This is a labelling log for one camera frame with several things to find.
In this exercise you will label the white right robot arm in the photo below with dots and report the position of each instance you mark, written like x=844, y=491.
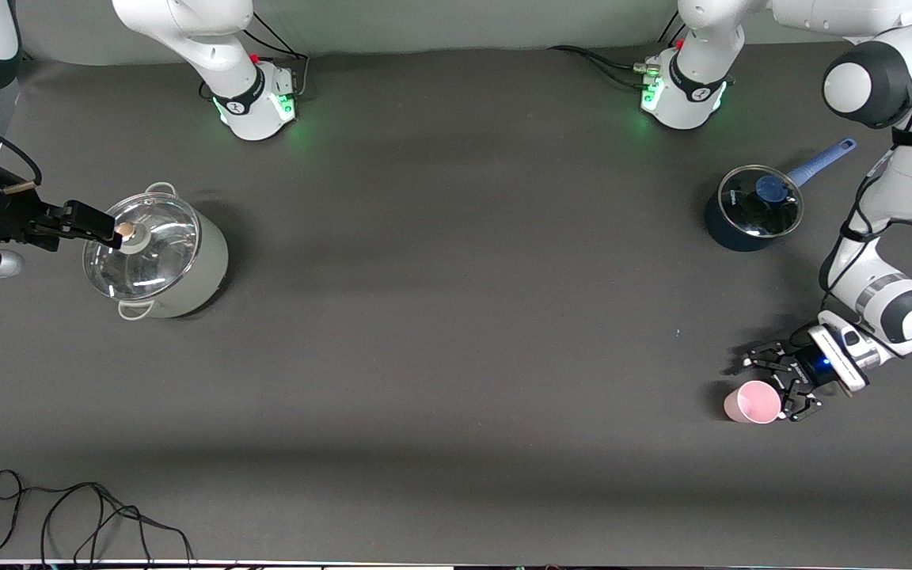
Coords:
x=210, y=47

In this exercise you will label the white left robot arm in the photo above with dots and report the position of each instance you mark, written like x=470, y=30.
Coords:
x=875, y=79

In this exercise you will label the glass lid with blue knob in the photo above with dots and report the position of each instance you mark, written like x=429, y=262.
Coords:
x=745, y=210

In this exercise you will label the glass lid with wooden knob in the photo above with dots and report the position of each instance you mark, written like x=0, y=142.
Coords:
x=147, y=261

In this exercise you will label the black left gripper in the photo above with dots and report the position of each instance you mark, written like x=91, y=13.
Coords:
x=804, y=370

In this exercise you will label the pink plastic cup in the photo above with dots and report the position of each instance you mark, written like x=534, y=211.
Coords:
x=753, y=404

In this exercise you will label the tan tape tag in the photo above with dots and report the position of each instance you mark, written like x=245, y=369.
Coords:
x=19, y=188

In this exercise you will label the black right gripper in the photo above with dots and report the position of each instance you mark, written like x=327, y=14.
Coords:
x=6, y=215

